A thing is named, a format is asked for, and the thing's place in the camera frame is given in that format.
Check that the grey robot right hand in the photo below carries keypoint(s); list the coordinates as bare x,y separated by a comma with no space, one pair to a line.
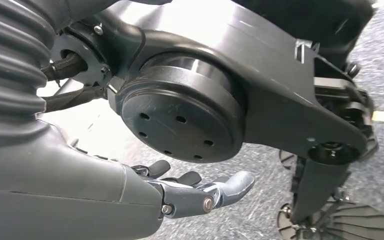
62,198

